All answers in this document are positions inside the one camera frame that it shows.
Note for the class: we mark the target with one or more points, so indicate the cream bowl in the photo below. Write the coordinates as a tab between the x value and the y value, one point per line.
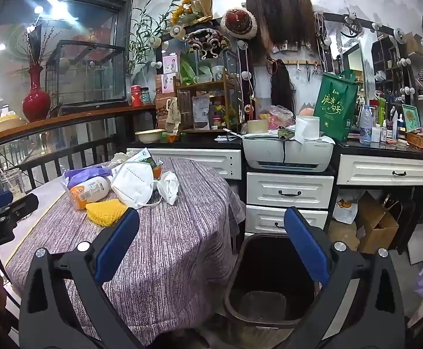
149	136

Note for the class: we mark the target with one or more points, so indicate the purple plastic bag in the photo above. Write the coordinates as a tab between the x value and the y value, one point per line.
84	175

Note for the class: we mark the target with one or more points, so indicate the pink plastic bag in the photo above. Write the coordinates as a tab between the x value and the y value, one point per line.
282	114

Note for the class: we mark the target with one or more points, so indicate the red vase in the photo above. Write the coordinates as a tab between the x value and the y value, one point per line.
36	103

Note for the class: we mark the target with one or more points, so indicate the mirror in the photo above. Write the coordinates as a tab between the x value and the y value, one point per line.
353	63

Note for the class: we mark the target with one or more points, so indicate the glass cup with straws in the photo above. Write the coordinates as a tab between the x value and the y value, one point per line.
13	185

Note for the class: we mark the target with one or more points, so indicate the yellow foam fruit net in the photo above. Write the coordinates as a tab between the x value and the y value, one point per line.
104	211

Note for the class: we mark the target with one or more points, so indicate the dark brown trash bin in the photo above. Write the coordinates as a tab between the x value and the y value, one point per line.
269	272

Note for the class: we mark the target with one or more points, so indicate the black wig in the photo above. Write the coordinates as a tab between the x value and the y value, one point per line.
282	87

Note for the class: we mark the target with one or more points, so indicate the group of cosmetic bottles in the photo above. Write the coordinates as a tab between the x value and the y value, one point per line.
388	123

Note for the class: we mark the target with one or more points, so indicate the clear water bottle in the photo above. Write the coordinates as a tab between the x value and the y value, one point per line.
366	127

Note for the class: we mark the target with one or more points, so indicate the red canister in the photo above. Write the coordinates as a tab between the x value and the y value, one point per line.
136	96

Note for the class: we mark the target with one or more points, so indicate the purple striped tablecloth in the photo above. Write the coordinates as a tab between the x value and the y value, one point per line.
168	254

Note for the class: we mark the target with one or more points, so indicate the white toilet paper roll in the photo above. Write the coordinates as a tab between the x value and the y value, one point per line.
308	127

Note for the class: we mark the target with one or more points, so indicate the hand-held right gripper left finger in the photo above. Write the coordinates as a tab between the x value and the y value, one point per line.
118	247

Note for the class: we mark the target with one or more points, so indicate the ornate headpiece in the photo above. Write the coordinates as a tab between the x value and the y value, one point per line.
206	41

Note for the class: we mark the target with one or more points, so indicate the white board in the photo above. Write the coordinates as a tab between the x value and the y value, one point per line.
420	243

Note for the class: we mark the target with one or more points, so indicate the dark cubby wall shelf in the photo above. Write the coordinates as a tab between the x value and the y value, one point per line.
386	65

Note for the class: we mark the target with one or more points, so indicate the wooden shelf rack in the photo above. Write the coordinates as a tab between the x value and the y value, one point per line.
229	91

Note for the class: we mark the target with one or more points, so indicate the white bag orange print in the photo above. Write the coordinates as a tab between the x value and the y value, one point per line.
345	209

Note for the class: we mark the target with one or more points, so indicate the green tote bag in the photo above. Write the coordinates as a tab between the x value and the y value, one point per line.
333	112

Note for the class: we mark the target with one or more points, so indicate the hanging brown hair pieces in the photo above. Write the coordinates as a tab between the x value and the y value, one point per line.
280	14

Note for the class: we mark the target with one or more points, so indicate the brown sack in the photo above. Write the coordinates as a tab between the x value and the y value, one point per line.
342	236

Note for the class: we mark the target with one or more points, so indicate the green bamboo plant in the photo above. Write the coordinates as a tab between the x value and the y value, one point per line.
142	40

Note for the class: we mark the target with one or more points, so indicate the white printer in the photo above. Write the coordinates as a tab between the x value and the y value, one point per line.
269	152

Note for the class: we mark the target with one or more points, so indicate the ornate wooden box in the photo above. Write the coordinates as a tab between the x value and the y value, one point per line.
420	141

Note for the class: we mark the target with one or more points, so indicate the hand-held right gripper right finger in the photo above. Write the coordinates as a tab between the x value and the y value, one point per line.
306	247

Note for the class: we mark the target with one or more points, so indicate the black framed glass tank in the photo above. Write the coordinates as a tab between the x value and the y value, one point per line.
88	76

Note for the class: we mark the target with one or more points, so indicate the teal framed picture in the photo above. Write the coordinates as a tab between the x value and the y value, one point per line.
411	118

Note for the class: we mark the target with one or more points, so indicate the beige tape roll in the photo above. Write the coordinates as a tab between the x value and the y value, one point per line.
258	126

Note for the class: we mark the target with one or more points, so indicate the white respirator mask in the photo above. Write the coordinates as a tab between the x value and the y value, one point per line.
131	185

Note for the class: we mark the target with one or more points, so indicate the glass jar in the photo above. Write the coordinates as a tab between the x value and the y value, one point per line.
145	96

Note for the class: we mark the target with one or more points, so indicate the printed kraft paper bag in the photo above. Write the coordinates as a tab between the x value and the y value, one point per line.
173	114

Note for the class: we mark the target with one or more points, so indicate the dry branches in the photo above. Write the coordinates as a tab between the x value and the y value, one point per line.
37	47

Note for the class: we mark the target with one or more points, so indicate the sunflower bouquet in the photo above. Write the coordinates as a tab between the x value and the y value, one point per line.
188	9

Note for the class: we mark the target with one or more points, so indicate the red fur trimmed hat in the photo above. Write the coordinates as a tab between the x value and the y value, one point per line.
237	21

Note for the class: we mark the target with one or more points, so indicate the white orange juice bottle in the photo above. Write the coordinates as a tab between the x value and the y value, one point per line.
88	193

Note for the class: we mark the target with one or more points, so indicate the green white carton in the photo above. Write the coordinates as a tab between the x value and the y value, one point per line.
143	158

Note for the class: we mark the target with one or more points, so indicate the large cardboard box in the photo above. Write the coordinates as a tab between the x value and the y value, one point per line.
373	225

